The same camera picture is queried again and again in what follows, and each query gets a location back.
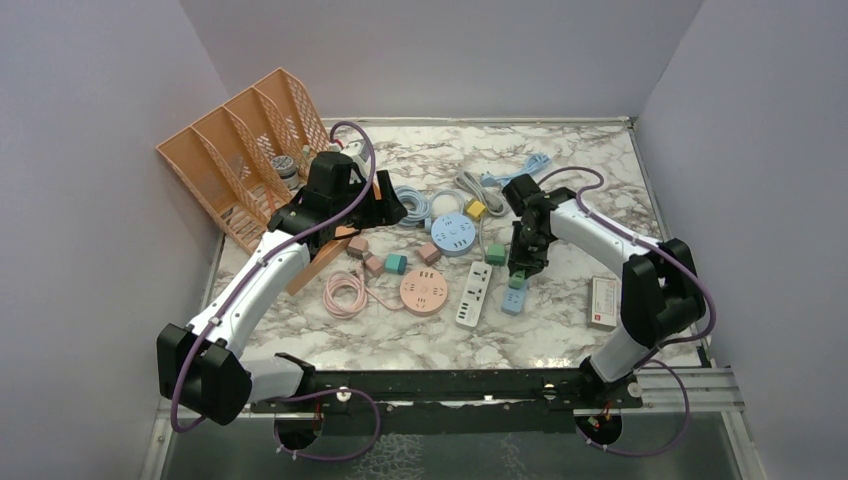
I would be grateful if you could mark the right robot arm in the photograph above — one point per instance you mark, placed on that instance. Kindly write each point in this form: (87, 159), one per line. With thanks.
(661, 294)

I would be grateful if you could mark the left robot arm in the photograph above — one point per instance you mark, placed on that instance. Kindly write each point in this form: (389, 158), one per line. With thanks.
(199, 364)

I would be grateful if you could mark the pink plug adapter small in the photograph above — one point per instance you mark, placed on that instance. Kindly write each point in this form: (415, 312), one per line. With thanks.
(374, 266)

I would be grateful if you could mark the blue power strip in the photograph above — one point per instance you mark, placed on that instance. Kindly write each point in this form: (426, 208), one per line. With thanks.
(513, 300)

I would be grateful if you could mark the yellow plug adapter upper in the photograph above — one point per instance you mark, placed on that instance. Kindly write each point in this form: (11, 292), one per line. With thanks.
(475, 210)

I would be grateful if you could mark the black mounting rail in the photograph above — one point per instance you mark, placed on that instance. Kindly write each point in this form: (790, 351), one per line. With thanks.
(432, 402)

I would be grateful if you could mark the small white red box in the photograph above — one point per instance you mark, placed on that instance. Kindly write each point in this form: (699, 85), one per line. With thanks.
(604, 303)

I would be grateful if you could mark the pink round power socket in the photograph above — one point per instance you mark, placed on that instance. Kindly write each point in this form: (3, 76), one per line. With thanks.
(423, 292)

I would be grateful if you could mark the orange plastic file rack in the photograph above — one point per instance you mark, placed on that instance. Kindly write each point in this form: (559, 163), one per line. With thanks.
(224, 158)

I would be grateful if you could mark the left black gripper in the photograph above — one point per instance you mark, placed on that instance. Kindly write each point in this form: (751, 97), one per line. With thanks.
(385, 211)

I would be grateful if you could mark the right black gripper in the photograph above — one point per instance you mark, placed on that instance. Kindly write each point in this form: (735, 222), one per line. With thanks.
(532, 263)

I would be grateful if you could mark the pink plug adapter left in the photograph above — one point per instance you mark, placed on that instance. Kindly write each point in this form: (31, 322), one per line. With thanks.
(357, 247)

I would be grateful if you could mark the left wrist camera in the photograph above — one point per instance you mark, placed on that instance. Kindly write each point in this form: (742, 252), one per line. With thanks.
(357, 150)

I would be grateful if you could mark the green plug adapter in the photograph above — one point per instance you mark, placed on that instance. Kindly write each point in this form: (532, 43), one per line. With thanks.
(517, 280)
(496, 254)

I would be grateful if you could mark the blue round power socket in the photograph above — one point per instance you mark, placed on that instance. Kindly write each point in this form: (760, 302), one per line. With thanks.
(453, 234)

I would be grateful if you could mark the white power strip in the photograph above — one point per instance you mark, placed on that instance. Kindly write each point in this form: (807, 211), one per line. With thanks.
(473, 294)

